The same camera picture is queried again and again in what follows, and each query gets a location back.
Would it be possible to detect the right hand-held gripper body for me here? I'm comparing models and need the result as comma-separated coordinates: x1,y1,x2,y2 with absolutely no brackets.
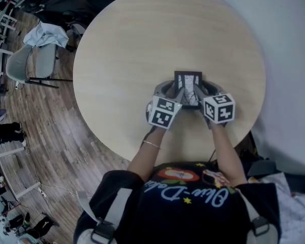
202,93,236,130

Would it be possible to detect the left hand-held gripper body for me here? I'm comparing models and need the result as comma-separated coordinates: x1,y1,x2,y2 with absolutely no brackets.
145,93,183,130

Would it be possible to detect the black picture frame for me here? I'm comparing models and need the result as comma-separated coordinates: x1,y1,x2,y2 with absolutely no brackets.
174,71,203,110

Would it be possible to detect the person's right forearm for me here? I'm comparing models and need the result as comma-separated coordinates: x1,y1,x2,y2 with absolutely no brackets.
210,125,248,188

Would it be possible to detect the person's left forearm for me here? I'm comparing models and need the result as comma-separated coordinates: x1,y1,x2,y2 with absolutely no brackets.
128,126,166,181

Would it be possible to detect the round wooden table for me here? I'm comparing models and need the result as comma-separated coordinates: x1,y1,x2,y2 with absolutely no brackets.
72,0,267,165

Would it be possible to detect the black printed t-shirt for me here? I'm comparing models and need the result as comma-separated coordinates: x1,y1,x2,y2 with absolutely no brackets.
75,161,282,244

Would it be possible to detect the light blue cloth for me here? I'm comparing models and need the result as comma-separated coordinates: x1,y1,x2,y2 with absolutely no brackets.
23,21,69,48

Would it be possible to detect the white patterned cloth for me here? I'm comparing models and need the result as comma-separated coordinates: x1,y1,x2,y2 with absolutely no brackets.
259,173,305,244

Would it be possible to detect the grey shell chair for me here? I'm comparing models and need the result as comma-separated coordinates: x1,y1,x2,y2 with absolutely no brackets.
5,43,73,89

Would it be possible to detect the white metal table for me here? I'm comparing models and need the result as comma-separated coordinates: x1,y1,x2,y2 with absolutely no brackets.
0,146,41,200

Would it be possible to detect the thin gold bracelet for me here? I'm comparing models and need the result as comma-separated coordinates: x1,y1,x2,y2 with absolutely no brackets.
143,140,161,150

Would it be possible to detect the grey backpack strap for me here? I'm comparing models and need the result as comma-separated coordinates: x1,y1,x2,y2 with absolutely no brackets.
243,194,272,238
91,187,133,243

